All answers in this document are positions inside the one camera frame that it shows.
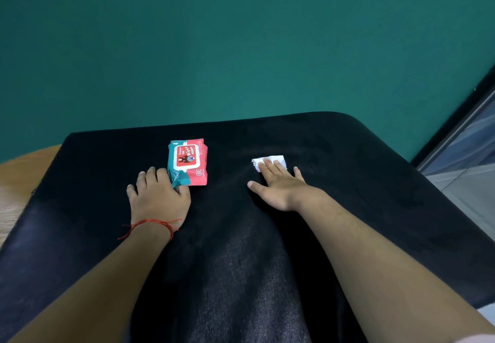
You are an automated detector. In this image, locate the person's left hand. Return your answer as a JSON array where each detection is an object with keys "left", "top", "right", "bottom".
[{"left": 126, "top": 167, "right": 192, "bottom": 235}]

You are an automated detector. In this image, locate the person's right hand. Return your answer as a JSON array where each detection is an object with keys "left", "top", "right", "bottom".
[{"left": 247, "top": 158, "right": 330, "bottom": 213}]

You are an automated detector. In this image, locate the white wet wipe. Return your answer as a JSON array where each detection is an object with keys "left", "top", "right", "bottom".
[{"left": 252, "top": 155, "right": 287, "bottom": 173}]

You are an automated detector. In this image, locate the teal and red wipes packet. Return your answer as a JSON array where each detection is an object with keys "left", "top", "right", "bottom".
[{"left": 167, "top": 139, "right": 208, "bottom": 189}]

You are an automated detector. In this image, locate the person's right forearm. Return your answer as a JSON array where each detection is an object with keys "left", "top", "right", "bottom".
[{"left": 297, "top": 189, "right": 495, "bottom": 343}]

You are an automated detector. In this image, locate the person's left forearm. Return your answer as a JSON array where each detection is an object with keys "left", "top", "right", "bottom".
[{"left": 7, "top": 223, "right": 179, "bottom": 343}]

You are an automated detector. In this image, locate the black table mat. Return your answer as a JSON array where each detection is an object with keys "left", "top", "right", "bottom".
[{"left": 0, "top": 112, "right": 495, "bottom": 343}]

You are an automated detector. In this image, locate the dark-framed glass door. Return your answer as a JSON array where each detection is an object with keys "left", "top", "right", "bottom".
[{"left": 410, "top": 64, "right": 495, "bottom": 179}]

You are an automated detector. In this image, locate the red string bracelet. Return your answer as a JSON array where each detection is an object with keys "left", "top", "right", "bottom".
[{"left": 117, "top": 219, "right": 182, "bottom": 242}]

